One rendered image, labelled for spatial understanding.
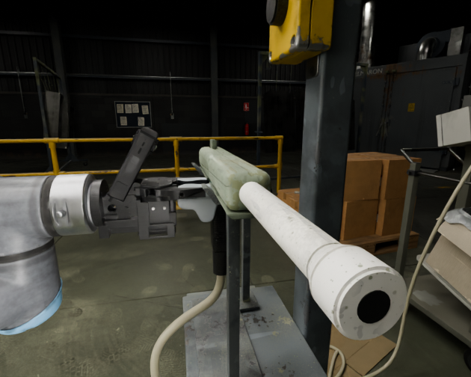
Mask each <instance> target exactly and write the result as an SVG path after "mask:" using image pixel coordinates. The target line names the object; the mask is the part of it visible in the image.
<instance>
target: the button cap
mask: <svg viewBox="0 0 471 377"><path fill-rule="evenodd" d="M288 6H289V0H267V5H266V19H267V22H268V24H269V25H274V26H281V25H282V24H283V23H284V21H285V18H286V14H287V10H288Z"/></svg>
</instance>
